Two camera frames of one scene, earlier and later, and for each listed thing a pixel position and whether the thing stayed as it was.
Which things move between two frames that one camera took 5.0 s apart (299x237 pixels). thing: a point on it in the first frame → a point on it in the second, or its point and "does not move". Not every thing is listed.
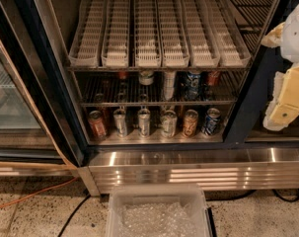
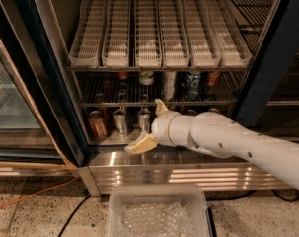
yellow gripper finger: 273,39 → 144,142
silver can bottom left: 119,117 does not move
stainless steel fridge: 168,85 does not move
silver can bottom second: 144,122 does not move
